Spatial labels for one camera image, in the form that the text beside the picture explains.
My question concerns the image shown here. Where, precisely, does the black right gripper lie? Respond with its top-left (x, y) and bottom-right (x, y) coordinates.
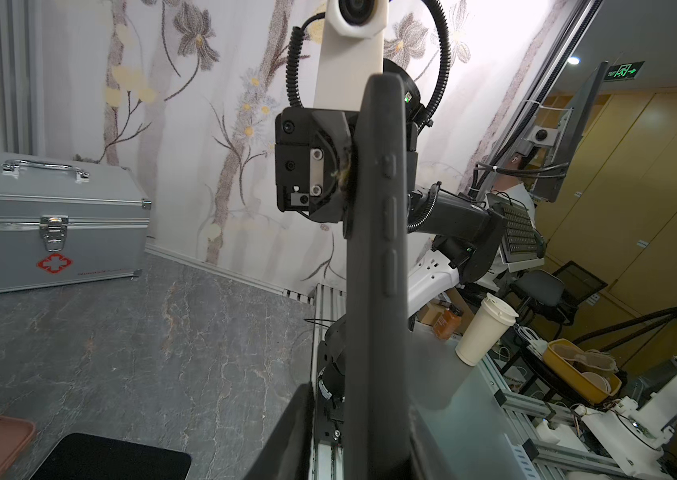
top-left (273, 106), bottom-right (419, 224)

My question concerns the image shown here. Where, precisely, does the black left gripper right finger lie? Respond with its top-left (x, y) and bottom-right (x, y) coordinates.
top-left (409, 407), bottom-right (456, 480)

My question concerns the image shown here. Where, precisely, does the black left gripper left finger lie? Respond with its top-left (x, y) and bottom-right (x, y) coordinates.
top-left (244, 383), bottom-right (314, 480)

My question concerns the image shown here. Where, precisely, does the black phone case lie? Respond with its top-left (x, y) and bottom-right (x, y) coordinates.
top-left (30, 433), bottom-right (192, 480)
top-left (344, 74), bottom-right (411, 479)

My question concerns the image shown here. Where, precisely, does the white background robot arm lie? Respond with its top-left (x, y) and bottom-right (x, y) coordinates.
top-left (542, 339), bottom-right (677, 479)

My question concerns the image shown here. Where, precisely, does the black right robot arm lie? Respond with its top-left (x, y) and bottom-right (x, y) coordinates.
top-left (276, 1), bottom-right (507, 312)

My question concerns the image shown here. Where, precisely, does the silver aluminium case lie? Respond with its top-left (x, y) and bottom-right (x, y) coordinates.
top-left (0, 152), bottom-right (152, 293)

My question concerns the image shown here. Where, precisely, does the amber glass jar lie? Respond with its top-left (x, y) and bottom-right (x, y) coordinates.
top-left (433, 304), bottom-right (464, 340)

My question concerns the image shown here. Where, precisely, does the white paper coffee cup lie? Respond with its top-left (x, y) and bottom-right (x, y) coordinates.
top-left (456, 293), bottom-right (519, 367)

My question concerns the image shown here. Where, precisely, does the yellow plastic tray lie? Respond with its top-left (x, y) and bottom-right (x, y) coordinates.
top-left (543, 339), bottom-right (623, 405)

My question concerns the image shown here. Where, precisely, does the black office chair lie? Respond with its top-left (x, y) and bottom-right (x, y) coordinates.
top-left (509, 260), bottom-right (609, 328)

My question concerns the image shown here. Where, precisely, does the black keyboard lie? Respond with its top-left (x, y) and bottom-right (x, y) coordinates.
top-left (487, 192), bottom-right (546, 272)

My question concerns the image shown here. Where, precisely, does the green exit sign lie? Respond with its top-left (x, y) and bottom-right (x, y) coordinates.
top-left (604, 61), bottom-right (645, 82)

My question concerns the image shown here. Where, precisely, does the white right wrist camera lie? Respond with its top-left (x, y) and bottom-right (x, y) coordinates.
top-left (314, 0), bottom-right (389, 111)

